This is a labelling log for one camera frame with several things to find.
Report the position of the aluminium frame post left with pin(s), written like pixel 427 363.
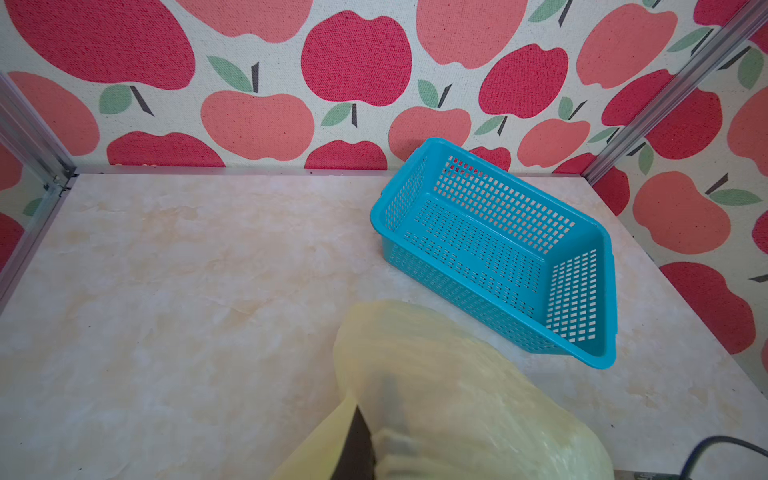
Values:
pixel 25 134

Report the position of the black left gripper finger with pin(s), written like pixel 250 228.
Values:
pixel 357 460

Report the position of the teal plastic mesh basket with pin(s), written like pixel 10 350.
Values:
pixel 536 271

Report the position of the aluminium frame post right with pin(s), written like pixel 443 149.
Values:
pixel 738 29

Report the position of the yellow plastic avocado-print bag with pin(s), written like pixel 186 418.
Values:
pixel 442 404

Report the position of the aluminium frame post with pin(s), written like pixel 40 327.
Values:
pixel 25 134
pixel 738 29

